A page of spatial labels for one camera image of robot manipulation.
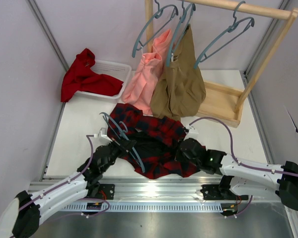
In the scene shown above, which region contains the red navy plaid skirt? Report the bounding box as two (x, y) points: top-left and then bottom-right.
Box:
(107, 103), (200, 179)

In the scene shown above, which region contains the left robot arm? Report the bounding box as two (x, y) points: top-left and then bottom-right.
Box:
(0, 138), (136, 238)

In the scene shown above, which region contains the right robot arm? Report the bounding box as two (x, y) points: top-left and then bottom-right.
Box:
(176, 138), (298, 211)

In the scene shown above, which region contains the tan skirt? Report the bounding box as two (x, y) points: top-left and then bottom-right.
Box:
(150, 25), (206, 120)

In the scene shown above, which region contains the pink skirt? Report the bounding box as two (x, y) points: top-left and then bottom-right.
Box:
(121, 29), (172, 115)

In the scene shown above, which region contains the blue hanger holding tan skirt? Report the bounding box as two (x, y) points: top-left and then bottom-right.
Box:
(165, 1), (196, 66)

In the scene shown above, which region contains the wooden clothes rack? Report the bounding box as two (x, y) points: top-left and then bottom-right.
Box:
(144, 0), (298, 128)

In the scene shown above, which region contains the white plastic basket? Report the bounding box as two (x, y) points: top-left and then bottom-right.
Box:
(75, 60), (132, 102)

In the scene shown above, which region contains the red garment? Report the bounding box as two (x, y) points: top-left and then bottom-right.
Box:
(61, 48), (123, 102)

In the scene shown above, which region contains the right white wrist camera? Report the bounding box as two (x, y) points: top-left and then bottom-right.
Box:
(184, 124), (199, 140)

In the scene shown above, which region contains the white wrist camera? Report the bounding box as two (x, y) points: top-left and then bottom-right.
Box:
(93, 127), (112, 144)
(184, 124), (199, 140)

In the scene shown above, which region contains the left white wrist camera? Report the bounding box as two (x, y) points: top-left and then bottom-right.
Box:
(93, 127), (112, 144)

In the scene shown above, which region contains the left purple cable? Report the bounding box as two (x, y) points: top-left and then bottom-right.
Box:
(17, 135), (100, 214)

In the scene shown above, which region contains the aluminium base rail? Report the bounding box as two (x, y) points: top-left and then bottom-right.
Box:
(27, 176), (289, 203)

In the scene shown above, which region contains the white slotted cable duct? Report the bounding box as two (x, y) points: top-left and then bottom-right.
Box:
(62, 201), (232, 213)

